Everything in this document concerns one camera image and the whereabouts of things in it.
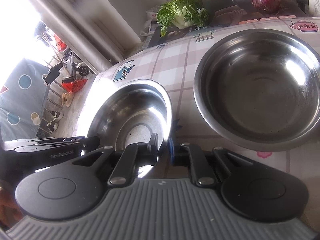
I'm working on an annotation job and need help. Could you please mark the small stainless steel bowl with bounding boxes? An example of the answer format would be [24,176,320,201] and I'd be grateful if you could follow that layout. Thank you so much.
[87,79,172,166]

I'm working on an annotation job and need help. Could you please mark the blue patterned hanging cloth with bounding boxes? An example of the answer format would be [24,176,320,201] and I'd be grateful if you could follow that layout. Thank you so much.
[1,59,49,141]

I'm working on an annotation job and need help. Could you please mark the plaid teapot tablecloth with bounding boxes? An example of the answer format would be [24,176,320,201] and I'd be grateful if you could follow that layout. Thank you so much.
[74,16,319,228]

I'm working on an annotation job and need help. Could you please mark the large stainless steel bowl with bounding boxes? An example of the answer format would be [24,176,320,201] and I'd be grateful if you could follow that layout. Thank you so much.
[194,29,319,152]

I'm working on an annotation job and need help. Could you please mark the grey curtain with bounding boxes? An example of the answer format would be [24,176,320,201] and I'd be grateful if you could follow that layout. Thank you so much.
[30,0,145,74]

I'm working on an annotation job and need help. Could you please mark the green leafy cabbage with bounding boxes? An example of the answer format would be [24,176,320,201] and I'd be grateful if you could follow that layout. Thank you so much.
[156,0,209,37]

